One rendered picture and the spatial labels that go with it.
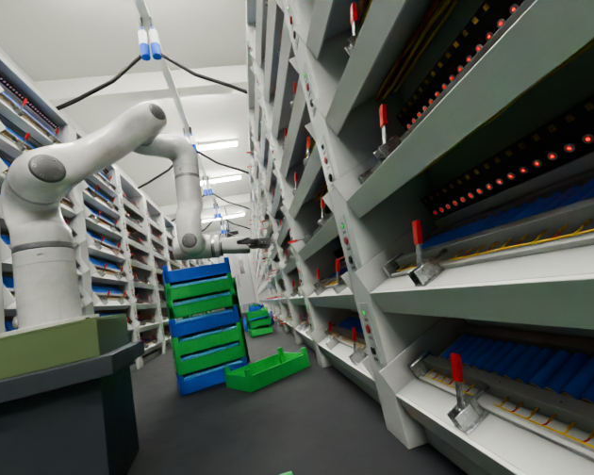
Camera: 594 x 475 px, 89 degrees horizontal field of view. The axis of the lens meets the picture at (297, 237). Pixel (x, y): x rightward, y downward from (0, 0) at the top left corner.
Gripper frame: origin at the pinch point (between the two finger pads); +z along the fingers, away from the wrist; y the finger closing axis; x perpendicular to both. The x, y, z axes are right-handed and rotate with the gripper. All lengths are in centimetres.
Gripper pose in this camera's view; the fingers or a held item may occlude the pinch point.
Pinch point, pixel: (264, 243)
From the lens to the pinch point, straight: 113.0
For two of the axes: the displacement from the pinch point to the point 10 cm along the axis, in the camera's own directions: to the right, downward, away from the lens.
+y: 1.5, -2.0, -9.7
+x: -0.9, -9.8, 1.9
